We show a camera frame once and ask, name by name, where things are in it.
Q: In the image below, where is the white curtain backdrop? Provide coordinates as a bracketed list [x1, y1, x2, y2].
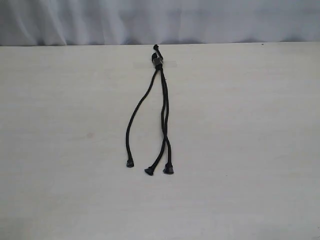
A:
[0, 0, 320, 46]

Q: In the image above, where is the clear tape strip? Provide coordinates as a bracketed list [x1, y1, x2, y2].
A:
[133, 61, 178, 69]

